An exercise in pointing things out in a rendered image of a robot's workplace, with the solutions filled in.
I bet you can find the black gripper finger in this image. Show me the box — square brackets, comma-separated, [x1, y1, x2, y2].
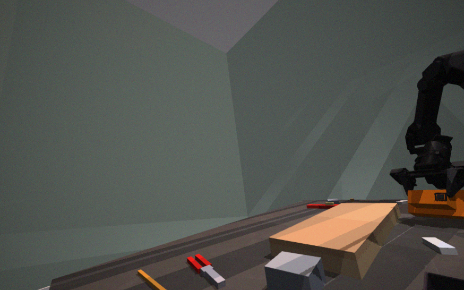
[395, 173, 418, 196]
[446, 168, 464, 198]

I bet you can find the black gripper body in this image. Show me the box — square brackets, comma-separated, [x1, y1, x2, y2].
[389, 150, 464, 185]

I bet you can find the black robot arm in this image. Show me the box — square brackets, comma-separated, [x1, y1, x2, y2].
[405, 50, 464, 190]

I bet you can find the thin orange rod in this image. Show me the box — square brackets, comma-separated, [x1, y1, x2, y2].
[138, 270, 166, 290]

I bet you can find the tan wooden floor panel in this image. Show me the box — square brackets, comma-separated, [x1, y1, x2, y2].
[269, 203, 401, 280]

